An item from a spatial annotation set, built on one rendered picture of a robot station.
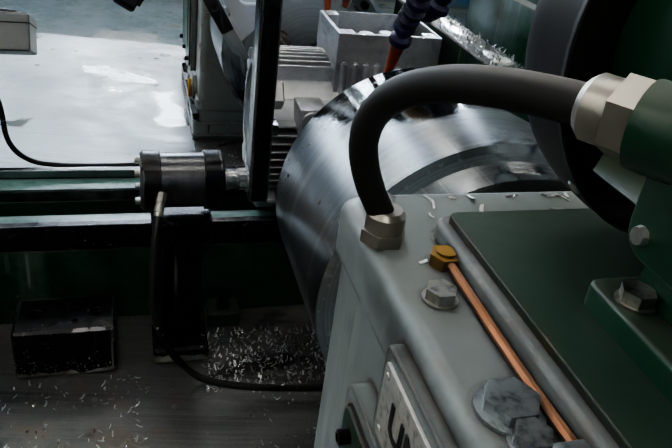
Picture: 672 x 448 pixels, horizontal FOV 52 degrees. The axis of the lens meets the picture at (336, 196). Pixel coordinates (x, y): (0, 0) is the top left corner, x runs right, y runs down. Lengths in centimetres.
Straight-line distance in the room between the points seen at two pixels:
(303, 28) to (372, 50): 26
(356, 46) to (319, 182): 27
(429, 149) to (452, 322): 20
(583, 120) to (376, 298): 16
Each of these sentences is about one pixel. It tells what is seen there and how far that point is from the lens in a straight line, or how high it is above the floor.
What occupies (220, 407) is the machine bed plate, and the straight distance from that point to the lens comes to 76.
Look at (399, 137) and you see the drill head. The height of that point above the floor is 115.
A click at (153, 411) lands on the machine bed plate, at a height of 80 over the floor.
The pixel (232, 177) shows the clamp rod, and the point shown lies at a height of 102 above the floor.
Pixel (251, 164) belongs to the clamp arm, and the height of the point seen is 104.
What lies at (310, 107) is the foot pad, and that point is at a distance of 74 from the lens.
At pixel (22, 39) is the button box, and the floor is 105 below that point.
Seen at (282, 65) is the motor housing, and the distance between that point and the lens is 78.
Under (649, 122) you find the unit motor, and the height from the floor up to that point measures 128.
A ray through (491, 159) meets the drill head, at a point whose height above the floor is 115.
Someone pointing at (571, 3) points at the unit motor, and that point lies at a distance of 29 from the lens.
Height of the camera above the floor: 134
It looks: 28 degrees down
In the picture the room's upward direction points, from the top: 7 degrees clockwise
